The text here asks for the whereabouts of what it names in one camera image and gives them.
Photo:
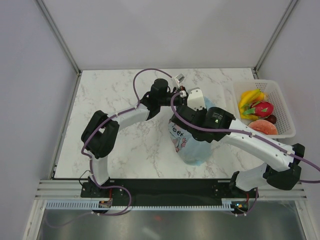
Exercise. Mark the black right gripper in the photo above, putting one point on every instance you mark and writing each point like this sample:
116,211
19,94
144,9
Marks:
203,111

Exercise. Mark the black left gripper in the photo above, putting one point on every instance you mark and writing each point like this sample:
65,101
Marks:
181,98

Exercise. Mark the light blue plastic bag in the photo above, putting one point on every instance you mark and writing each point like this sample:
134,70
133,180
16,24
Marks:
191,151

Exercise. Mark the yellow fake banana bunch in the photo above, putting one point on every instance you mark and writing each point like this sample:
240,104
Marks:
247,99

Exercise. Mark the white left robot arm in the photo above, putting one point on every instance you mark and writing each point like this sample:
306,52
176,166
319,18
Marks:
100,134

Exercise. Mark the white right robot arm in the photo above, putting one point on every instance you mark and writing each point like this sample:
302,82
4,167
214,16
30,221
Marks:
280,168

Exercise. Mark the red fake dragon fruit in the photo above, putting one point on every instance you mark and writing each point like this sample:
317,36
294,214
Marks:
260,109

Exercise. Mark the orange fake peach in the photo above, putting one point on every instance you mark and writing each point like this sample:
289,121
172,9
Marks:
262,97

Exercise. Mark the fake watermelon slice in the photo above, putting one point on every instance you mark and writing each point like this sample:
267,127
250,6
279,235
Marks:
264,126

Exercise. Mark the dark purple fake plum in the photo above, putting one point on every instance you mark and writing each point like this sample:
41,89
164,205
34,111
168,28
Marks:
272,119

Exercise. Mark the white plastic fruit basket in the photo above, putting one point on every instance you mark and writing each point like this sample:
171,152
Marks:
284,124

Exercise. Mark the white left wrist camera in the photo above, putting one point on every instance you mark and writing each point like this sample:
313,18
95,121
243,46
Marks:
178,80

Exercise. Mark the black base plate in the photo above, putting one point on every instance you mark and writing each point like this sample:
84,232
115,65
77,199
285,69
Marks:
179,191

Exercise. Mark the white slotted cable duct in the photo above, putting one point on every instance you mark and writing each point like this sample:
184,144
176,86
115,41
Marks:
99,205

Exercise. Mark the left aluminium corner post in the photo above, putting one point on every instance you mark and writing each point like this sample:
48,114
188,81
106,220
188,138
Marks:
57,34

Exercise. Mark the aluminium corner post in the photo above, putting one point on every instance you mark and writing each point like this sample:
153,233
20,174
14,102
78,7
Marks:
274,36
57,34

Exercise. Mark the right aluminium corner post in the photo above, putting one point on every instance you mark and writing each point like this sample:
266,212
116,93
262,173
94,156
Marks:
274,36

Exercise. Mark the aluminium frame rail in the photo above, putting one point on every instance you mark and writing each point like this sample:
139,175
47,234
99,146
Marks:
71,190

